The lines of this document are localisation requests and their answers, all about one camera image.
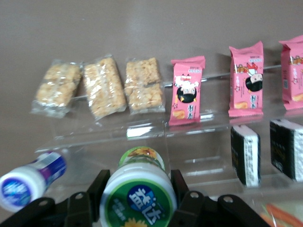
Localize green gum bottle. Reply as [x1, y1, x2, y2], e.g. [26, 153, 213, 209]
[99, 146, 178, 227]

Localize pink cartoon snack packet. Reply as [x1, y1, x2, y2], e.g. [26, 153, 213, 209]
[278, 35, 303, 111]
[228, 40, 265, 118]
[168, 55, 206, 126]

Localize black snack packet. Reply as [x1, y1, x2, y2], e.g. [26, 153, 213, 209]
[269, 118, 303, 182]
[230, 124, 262, 188]

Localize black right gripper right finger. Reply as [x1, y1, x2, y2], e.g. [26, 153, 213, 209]
[169, 169, 205, 227]

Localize clear-wrapped rice crispy bar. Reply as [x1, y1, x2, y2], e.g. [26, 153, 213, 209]
[81, 53, 127, 121]
[123, 56, 166, 115]
[30, 59, 82, 119]

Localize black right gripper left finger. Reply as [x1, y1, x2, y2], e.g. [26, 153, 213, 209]
[63, 169, 111, 227]

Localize blue gum bottle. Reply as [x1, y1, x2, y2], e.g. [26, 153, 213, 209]
[0, 150, 68, 212]

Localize clear acrylic step stand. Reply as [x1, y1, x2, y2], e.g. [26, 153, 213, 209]
[164, 63, 303, 197]
[34, 94, 171, 204]

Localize wrapped triangle sandwich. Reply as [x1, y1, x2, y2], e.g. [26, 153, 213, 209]
[259, 202, 303, 227]

